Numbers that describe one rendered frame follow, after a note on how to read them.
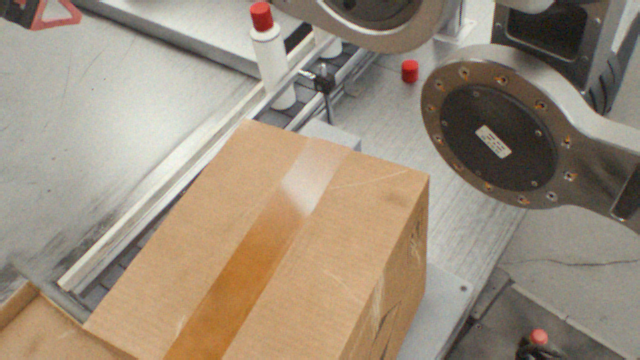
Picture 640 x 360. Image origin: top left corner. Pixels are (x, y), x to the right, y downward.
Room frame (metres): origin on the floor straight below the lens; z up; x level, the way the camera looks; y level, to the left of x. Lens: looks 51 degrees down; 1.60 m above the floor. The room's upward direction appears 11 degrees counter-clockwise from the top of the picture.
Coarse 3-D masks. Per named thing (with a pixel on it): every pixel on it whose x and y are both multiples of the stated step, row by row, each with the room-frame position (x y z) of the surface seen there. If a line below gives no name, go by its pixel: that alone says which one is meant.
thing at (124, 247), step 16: (320, 48) 0.81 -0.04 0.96; (304, 64) 0.77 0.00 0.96; (288, 80) 0.74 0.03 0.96; (272, 96) 0.71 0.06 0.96; (256, 112) 0.68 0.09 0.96; (208, 160) 0.59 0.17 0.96; (192, 176) 0.57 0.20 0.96; (176, 192) 0.54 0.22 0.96; (160, 208) 0.52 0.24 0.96; (144, 224) 0.50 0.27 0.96; (128, 240) 0.47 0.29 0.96; (112, 256) 0.45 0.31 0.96; (96, 272) 0.43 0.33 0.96; (80, 288) 0.41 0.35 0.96
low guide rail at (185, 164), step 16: (304, 48) 0.89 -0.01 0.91; (256, 96) 0.78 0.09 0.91; (240, 112) 0.75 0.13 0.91; (224, 128) 0.71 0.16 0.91; (208, 144) 0.68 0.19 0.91; (192, 160) 0.65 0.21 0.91; (176, 176) 0.63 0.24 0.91; (160, 192) 0.60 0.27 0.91; (144, 208) 0.57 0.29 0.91; (128, 224) 0.55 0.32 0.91; (112, 240) 0.52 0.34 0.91; (96, 256) 0.50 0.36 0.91; (80, 272) 0.47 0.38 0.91; (64, 288) 0.45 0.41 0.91
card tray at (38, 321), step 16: (32, 288) 0.50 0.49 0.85; (16, 304) 0.47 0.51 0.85; (32, 304) 0.48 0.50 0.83; (48, 304) 0.47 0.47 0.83; (0, 320) 0.45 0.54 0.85; (16, 320) 0.46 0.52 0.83; (32, 320) 0.45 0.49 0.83; (48, 320) 0.45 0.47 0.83; (64, 320) 0.44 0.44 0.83; (0, 336) 0.43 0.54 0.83; (16, 336) 0.43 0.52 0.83; (32, 336) 0.42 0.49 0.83; (48, 336) 0.42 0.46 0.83; (64, 336) 0.41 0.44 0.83; (80, 336) 0.41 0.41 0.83; (0, 352) 0.41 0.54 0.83; (16, 352) 0.40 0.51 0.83; (32, 352) 0.40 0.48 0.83; (48, 352) 0.39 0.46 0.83; (64, 352) 0.39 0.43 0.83; (80, 352) 0.38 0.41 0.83; (96, 352) 0.38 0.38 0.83
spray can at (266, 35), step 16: (256, 16) 0.77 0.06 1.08; (272, 16) 0.78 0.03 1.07; (256, 32) 0.77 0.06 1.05; (272, 32) 0.77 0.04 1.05; (256, 48) 0.77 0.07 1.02; (272, 48) 0.76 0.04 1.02; (272, 64) 0.76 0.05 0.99; (288, 64) 0.78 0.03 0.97; (272, 80) 0.76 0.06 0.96; (288, 96) 0.76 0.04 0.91
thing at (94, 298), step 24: (360, 48) 0.90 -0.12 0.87; (312, 72) 0.85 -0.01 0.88; (336, 72) 0.84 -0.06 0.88; (264, 96) 0.81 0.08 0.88; (312, 96) 0.78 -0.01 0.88; (264, 120) 0.74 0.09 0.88; (288, 120) 0.73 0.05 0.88; (144, 240) 0.53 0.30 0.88; (120, 264) 0.49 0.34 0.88; (96, 288) 0.46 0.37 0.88
